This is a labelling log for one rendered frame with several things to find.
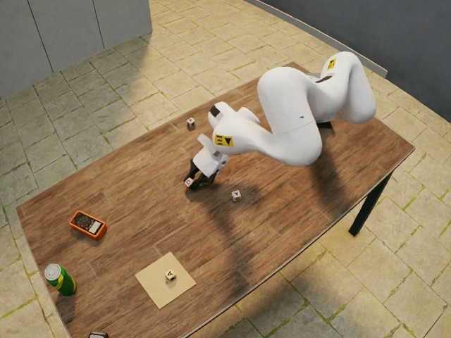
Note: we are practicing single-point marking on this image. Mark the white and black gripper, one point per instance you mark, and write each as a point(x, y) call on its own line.
point(210, 166)

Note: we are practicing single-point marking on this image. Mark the green and yellow drink can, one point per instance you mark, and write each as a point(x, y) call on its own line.
point(60, 279)

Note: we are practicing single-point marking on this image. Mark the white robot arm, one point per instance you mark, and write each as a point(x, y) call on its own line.
point(285, 94)

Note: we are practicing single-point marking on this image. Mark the beige square mat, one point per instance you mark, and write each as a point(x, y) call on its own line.
point(158, 287)

